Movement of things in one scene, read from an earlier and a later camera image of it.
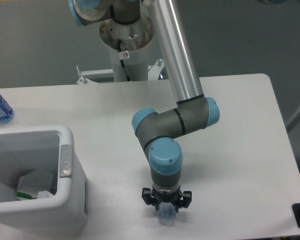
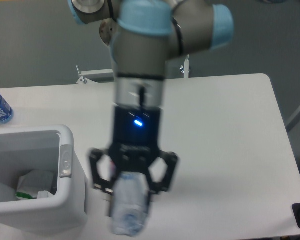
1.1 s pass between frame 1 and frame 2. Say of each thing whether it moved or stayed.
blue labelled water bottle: stayed
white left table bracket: stayed
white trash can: stayed
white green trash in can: stayed
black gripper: moved
